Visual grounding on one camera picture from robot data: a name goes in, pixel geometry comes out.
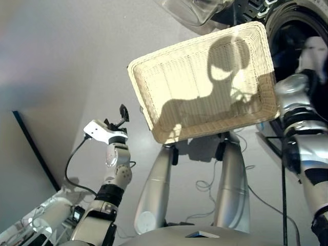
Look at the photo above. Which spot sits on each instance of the dark-edged white panel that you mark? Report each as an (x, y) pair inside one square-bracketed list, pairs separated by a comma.
[(34, 150)]

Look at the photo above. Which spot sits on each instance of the small black display module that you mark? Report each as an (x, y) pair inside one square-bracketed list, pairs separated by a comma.
[(78, 214)]

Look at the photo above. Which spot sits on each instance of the silver robot leg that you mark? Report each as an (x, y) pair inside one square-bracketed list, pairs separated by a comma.
[(232, 189), (153, 194)]

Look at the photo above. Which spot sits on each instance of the silver robot torso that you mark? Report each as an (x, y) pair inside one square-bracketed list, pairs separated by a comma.
[(166, 237)]

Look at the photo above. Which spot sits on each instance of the pale woven laundry basket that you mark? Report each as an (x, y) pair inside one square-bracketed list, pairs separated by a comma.
[(192, 77)]

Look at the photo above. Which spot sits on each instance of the round washing machine door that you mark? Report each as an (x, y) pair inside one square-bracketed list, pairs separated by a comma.
[(194, 15)]

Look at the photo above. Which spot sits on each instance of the grey washing machine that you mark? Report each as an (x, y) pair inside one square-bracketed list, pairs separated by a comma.
[(287, 25)]

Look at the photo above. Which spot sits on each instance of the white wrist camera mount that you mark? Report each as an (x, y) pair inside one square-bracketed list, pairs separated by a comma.
[(312, 53), (97, 130)]

